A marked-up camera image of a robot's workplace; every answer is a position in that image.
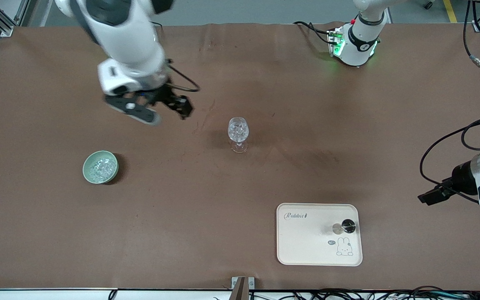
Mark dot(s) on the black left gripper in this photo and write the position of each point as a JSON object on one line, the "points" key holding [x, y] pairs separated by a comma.
{"points": [[461, 180]]}

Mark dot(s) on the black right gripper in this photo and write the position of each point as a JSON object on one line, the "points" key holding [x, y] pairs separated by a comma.
{"points": [[161, 95]]}

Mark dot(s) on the stainless steel jigger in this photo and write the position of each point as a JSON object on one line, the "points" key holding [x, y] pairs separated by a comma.
{"points": [[348, 226]]}

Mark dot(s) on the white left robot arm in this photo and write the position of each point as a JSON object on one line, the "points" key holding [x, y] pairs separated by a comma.
{"points": [[361, 41]]}

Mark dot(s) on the clear cut-crystal wine glass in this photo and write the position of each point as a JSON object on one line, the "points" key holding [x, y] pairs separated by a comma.
{"points": [[238, 129]]}

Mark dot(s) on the clear ice cubes heap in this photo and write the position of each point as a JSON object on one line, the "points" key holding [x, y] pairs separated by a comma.
{"points": [[100, 168]]}

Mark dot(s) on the pale green ceramic bowl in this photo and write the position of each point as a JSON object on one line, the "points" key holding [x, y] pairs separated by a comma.
{"points": [[86, 168]]}

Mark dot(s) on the brown table cover sheet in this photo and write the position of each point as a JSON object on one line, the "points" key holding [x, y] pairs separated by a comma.
{"points": [[181, 229]]}

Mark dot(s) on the cream rabbit print tray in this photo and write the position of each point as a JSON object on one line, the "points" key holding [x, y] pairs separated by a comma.
{"points": [[306, 241]]}

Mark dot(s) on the black caster wheel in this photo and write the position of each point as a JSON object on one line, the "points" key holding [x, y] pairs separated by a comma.
{"points": [[428, 4]]}

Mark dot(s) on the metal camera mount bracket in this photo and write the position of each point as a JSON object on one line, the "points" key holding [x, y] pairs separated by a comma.
{"points": [[240, 291]]}

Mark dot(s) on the white table edge rail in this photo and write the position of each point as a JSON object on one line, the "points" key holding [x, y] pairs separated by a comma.
{"points": [[36, 295]]}

